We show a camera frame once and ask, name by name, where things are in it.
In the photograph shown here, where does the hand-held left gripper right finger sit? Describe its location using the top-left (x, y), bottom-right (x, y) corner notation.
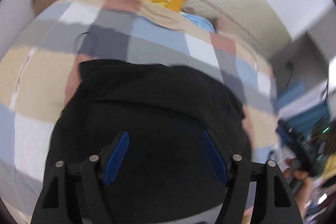
top-left (202, 130), bottom-right (302, 224)

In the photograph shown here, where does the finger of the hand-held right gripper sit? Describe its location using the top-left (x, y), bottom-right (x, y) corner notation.
top-left (276, 119), bottom-right (296, 142)

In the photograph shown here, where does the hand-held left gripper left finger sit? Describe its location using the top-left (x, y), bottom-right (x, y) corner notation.
top-left (31, 130), bottom-right (130, 224)

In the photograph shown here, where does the black puffer jacket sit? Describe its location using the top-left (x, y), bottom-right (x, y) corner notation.
top-left (43, 59), bottom-right (252, 223)

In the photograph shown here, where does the person's right hand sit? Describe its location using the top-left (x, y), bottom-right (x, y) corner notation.
top-left (284, 158), bottom-right (313, 189)

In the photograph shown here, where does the blue curtain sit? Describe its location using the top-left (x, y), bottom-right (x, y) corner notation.
top-left (285, 102), bottom-right (332, 135)

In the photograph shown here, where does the blue towel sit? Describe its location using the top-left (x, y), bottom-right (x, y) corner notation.
top-left (277, 82), bottom-right (306, 109)

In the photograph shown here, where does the grey white wardrobe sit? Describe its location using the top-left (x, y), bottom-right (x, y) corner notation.
top-left (269, 4), bottom-right (336, 114)

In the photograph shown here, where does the checkered patchwork bed blanket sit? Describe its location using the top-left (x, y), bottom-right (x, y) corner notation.
top-left (0, 0), bottom-right (281, 224)

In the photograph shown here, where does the light blue cloth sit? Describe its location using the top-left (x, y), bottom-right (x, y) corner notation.
top-left (182, 13), bottom-right (217, 33)

